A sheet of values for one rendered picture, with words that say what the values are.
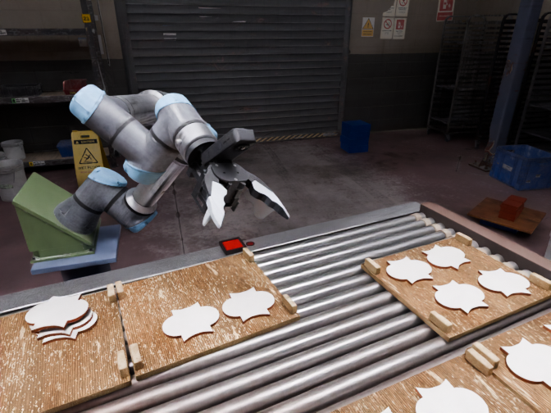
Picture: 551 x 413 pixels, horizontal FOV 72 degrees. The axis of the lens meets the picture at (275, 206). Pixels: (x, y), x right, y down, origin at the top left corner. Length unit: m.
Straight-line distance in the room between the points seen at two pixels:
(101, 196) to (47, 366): 0.63
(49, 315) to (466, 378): 0.97
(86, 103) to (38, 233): 0.76
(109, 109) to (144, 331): 0.53
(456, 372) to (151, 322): 0.72
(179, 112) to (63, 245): 0.87
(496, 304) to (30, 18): 5.47
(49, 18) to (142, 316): 4.93
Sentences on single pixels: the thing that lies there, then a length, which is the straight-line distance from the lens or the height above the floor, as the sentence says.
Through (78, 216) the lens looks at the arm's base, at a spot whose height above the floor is 1.01.
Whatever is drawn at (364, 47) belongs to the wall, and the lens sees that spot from 6.41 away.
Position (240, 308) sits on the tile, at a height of 0.95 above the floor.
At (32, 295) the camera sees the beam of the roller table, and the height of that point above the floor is 0.92.
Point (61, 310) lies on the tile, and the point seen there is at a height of 0.97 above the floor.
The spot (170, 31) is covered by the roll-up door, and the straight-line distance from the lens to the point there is 5.55.
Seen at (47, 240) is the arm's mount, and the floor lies 0.95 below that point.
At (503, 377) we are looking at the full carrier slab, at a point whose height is 0.94.
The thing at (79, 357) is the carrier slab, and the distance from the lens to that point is 1.02.
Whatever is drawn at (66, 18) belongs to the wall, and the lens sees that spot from 5.67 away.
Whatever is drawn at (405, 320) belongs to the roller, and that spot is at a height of 0.92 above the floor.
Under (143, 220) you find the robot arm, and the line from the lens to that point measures 1.43.
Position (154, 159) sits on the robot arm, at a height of 1.37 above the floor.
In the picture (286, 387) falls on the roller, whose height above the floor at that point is 0.92.
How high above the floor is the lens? 1.61
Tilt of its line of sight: 25 degrees down
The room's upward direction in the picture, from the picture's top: straight up
